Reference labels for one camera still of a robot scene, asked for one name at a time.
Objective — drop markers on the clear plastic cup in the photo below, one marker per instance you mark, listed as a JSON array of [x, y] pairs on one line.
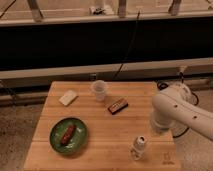
[[99, 89]]

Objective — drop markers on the white sponge block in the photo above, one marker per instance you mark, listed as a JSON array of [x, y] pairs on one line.
[[68, 97]]

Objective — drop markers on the brown chocolate bar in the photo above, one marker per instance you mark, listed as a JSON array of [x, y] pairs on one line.
[[118, 106]]

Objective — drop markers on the small clear bottle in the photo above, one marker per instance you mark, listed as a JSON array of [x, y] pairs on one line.
[[138, 147]]

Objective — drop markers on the brown sausage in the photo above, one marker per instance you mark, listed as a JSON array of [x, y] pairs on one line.
[[68, 134]]

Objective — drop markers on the green plate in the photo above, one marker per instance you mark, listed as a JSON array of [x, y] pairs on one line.
[[77, 141]]

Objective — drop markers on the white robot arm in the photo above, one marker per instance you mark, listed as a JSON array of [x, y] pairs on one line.
[[171, 104]]

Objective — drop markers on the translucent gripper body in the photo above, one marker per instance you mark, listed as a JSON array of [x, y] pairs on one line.
[[157, 128]]

